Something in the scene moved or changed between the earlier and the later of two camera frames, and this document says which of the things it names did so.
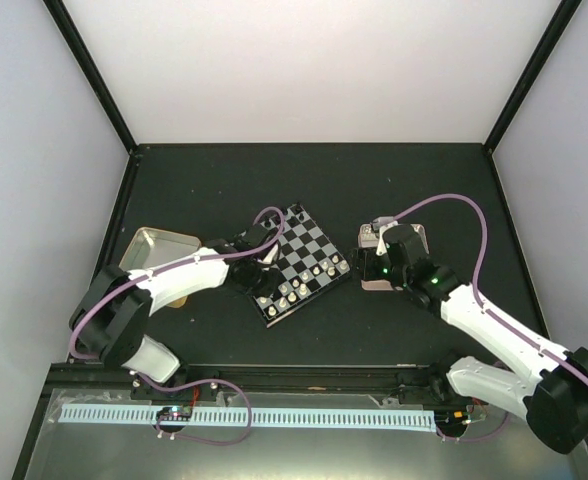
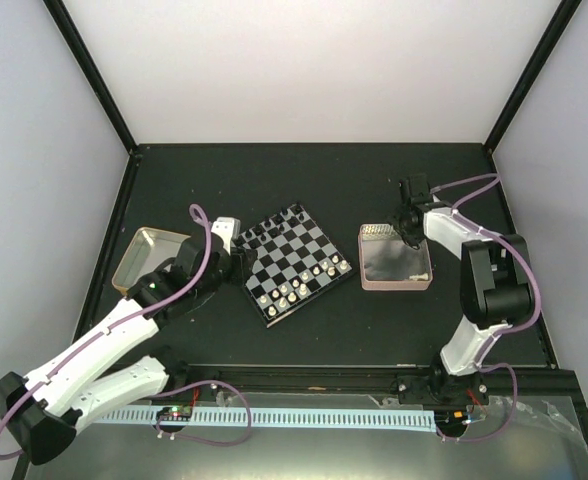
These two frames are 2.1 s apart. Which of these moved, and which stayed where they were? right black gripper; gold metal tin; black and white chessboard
Moved: right black gripper
Stayed: black and white chessboard; gold metal tin
